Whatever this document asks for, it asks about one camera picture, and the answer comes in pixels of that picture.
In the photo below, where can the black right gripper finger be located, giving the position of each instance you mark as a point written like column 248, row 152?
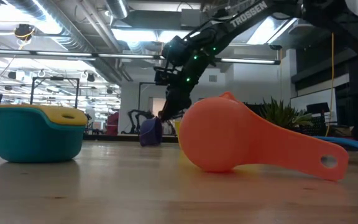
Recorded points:
column 171, row 112

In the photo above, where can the purple measuring cup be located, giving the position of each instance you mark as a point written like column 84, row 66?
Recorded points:
column 150, row 132

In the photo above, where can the orange measuring cup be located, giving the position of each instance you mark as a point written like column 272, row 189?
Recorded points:
column 219, row 133

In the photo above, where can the yellow measuring cup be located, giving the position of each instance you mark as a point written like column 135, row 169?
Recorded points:
column 57, row 113

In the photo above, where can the teal measuring cup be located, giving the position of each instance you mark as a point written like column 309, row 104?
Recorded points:
column 39, row 143

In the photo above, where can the blue measuring cup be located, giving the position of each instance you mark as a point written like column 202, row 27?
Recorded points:
column 356, row 143

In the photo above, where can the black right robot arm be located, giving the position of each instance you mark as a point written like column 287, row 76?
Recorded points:
column 247, row 15

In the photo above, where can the black background robot arm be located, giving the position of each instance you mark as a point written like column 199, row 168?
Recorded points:
column 135, row 115

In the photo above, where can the red chair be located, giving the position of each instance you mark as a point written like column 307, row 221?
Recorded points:
column 113, row 121

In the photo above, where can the long linear ceiling light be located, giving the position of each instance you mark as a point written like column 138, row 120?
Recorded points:
column 126, row 56

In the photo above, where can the grey ceiling box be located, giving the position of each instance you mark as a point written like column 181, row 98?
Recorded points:
column 190, row 18

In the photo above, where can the bright ceiling light panel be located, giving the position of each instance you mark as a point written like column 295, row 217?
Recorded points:
column 135, row 35

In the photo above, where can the potted succulent plant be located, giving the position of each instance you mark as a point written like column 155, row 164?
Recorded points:
column 281, row 116

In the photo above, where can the small black monitor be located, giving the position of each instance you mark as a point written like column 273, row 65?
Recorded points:
column 318, row 108

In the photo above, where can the black pegboard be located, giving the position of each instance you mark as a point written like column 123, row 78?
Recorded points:
column 317, row 126

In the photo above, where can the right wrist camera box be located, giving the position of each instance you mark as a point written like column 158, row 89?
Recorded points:
column 162, row 76

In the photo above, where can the black rig frame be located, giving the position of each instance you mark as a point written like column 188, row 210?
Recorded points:
column 146, row 83
column 54, row 78

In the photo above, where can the round silver air duct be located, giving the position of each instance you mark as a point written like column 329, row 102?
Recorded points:
column 118, row 7

